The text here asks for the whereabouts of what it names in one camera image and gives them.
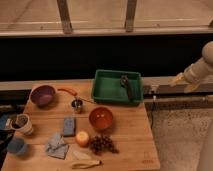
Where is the metal rail beam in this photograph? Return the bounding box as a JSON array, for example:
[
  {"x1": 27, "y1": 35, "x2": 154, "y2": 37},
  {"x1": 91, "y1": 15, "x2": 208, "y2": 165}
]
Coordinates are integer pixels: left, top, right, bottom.
[{"x1": 0, "y1": 76, "x2": 213, "y2": 94}]

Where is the dark tool in bin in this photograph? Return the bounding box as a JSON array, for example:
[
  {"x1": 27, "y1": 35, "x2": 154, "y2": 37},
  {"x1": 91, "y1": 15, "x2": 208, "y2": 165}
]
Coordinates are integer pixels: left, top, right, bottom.
[{"x1": 120, "y1": 75, "x2": 133, "y2": 101}]

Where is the orange carrot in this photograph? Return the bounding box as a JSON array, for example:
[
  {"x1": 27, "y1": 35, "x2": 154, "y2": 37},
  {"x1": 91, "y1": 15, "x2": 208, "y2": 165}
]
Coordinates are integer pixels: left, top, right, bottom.
[{"x1": 57, "y1": 88, "x2": 78, "y2": 96}]

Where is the blue sponge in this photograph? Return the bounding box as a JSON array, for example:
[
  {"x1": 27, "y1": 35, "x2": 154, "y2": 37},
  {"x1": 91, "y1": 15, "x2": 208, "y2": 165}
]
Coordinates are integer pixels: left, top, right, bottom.
[{"x1": 63, "y1": 117, "x2": 75, "y2": 136}]

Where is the bunch of dark grapes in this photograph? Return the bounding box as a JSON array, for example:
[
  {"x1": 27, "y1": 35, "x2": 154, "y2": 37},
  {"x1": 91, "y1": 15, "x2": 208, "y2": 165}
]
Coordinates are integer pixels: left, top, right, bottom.
[{"x1": 89, "y1": 135, "x2": 119, "y2": 155}]

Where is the yellow banana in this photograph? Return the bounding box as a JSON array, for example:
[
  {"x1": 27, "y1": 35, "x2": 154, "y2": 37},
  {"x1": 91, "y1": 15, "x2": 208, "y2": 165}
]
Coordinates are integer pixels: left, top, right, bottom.
[{"x1": 71, "y1": 159, "x2": 101, "y2": 169}]

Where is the wooden table board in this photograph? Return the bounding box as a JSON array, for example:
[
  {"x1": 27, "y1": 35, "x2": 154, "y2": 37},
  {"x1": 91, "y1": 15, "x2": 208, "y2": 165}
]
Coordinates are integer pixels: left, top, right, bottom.
[{"x1": 1, "y1": 81, "x2": 160, "y2": 171}]

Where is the small metal cup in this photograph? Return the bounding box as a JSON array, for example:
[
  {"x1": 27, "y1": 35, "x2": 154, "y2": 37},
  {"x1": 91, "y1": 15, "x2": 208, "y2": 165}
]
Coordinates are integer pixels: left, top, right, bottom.
[{"x1": 71, "y1": 99, "x2": 83, "y2": 114}]

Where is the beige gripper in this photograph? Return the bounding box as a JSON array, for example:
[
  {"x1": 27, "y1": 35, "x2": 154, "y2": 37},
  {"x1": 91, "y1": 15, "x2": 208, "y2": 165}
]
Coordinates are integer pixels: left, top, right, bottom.
[{"x1": 170, "y1": 64, "x2": 207, "y2": 93}]

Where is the blue grey cloth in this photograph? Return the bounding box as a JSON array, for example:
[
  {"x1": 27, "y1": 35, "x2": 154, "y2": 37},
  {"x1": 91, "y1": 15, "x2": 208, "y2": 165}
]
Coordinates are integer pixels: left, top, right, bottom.
[{"x1": 45, "y1": 133, "x2": 69, "y2": 159}]

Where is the blue plastic cup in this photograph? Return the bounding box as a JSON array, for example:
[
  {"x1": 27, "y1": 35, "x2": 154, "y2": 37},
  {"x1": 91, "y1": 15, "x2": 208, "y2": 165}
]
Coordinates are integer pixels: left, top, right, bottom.
[{"x1": 7, "y1": 138, "x2": 27, "y2": 155}]

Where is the purple bowl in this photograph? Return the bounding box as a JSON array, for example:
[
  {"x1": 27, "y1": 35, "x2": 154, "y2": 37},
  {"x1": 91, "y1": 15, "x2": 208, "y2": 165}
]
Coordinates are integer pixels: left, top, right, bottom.
[{"x1": 30, "y1": 85, "x2": 56, "y2": 107}]

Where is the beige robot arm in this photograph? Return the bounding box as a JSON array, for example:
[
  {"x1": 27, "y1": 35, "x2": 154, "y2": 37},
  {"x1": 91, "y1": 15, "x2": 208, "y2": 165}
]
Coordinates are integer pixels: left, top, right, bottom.
[{"x1": 170, "y1": 41, "x2": 213, "y2": 93}]

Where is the clear plastic wrapper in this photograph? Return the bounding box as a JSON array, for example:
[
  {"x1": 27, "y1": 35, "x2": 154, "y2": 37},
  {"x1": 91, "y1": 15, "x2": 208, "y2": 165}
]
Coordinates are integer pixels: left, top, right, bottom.
[{"x1": 73, "y1": 150, "x2": 91, "y2": 160}]

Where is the orange bowl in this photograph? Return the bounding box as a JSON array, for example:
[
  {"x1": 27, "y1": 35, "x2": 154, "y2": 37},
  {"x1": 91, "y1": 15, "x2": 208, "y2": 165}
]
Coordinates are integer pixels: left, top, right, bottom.
[{"x1": 89, "y1": 107, "x2": 113, "y2": 131}]

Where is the green plastic bin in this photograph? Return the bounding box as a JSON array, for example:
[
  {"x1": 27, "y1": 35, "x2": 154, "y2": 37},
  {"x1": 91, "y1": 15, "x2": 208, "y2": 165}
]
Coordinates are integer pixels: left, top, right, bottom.
[{"x1": 91, "y1": 69, "x2": 143, "y2": 106}]

